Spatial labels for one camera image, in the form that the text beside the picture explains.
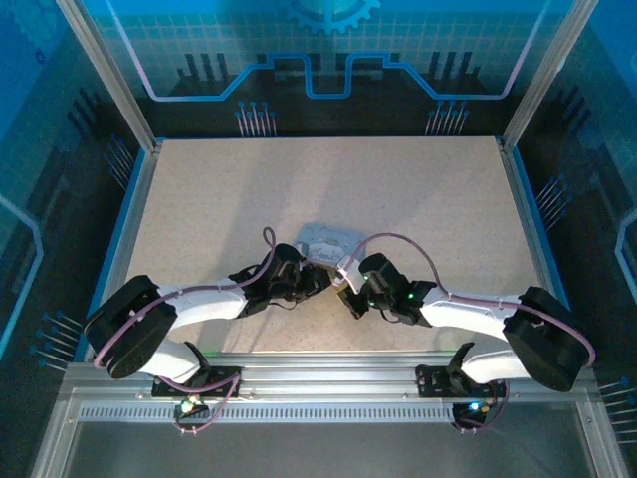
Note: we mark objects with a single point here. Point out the aluminium mounting rail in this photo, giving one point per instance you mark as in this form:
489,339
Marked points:
323,373

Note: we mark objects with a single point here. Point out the right base connector with LED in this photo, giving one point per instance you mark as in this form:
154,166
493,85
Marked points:
472,409

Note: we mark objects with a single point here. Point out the base connector with led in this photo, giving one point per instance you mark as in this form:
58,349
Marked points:
189,404
472,409

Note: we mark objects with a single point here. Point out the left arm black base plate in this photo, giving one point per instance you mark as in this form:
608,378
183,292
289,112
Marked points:
224,378

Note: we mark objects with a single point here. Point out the aluminium frame post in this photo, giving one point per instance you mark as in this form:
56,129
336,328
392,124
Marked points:
107,74
547,74

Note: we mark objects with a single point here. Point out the aluminium table side rail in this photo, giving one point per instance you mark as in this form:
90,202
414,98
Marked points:
139,199
527,209

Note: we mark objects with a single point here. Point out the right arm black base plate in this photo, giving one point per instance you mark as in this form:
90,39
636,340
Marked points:
433,383

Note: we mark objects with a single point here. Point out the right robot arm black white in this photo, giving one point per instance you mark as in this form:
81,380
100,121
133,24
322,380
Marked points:
473,311

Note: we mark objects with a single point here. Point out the left base connector with LED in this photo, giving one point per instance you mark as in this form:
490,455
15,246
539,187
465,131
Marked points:
189,404

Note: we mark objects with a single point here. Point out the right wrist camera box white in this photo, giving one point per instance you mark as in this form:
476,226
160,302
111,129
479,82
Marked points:
351,276

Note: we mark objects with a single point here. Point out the pastel cartoon tin box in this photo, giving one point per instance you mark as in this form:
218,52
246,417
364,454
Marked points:
323,241

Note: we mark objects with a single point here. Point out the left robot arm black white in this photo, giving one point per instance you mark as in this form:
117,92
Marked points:
199,306

